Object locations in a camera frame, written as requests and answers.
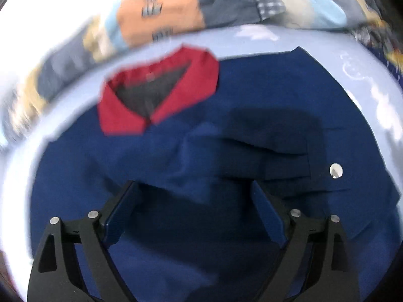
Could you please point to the navy work jacket red collar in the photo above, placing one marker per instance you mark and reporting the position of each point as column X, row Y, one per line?
column 196, row 132

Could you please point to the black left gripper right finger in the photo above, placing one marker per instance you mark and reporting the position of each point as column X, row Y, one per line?
column 313, row 264

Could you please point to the dark patterned cloth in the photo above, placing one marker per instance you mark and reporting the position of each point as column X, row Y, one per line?
column 384, row 44

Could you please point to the light blue cloud bedsheet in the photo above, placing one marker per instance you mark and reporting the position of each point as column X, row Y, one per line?
column 366, row 80

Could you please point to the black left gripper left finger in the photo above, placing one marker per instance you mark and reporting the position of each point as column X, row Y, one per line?
column 72, row 261

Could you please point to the patchwork rolled quilt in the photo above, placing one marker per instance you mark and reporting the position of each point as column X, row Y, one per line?
column 127, row 24

